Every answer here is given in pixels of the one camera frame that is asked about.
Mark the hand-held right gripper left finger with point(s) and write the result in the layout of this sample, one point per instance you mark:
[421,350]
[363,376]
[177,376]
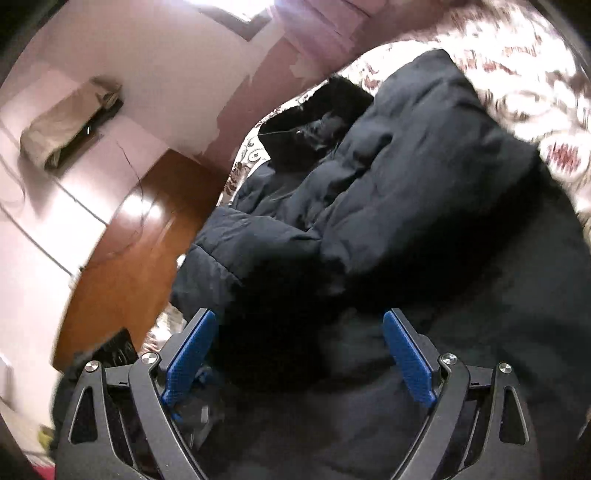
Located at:
[191,350]

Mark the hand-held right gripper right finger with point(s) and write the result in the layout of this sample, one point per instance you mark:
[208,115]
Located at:
[408,355]

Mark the black padded jacket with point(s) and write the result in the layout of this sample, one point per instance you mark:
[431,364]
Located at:
[415,184]

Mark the brown wooden headboard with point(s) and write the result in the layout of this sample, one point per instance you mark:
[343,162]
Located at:
[129,258]

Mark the red cloth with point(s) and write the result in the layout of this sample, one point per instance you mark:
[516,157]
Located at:
[44,473]

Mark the beige cloth cover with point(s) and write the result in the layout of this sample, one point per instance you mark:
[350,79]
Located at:
[55,124]

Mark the floral patterned bedspread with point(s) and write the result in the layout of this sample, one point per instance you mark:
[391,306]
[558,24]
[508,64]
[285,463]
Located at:
[508,69]

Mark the window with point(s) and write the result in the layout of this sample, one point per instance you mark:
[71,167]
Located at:
[258,9]

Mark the black wall-mounted device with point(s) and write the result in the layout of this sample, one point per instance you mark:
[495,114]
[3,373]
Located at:
[94,127]

